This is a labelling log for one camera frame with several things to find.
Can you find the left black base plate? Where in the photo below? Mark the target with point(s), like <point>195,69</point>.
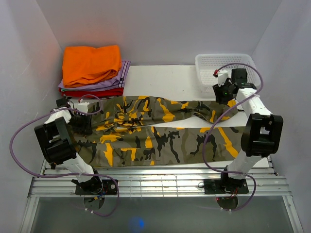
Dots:
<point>108,187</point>

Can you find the aluminium mounting rail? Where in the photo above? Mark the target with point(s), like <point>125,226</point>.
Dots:
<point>160,182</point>

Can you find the camouflage trousers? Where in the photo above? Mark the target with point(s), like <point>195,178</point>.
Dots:
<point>128,131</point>

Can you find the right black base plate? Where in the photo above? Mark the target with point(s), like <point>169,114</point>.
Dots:
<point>209,188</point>

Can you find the white plastic basket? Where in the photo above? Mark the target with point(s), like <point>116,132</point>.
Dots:
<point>206,64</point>

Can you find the orange folded trousers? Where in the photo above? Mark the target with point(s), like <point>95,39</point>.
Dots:
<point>83,65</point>

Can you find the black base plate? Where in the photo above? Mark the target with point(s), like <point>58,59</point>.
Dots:
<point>108,187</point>
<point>209,188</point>

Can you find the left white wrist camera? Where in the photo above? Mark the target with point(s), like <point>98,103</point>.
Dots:
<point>80,105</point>

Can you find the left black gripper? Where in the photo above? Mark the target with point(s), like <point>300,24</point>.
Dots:
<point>86,127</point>

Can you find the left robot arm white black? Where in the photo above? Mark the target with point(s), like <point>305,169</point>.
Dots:
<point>56,140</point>

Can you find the red folded trousers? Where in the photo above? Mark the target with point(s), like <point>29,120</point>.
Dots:
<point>100,94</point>

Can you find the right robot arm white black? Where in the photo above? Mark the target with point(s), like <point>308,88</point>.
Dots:
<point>261,135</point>

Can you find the purple folded trousers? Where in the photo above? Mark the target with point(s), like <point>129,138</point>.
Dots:
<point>116,82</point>

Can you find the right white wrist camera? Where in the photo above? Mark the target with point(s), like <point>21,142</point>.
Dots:
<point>221,75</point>

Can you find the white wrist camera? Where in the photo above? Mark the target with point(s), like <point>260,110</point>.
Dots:
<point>221,75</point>
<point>80,105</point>

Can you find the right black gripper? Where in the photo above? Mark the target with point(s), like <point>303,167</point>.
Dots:
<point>218,91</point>

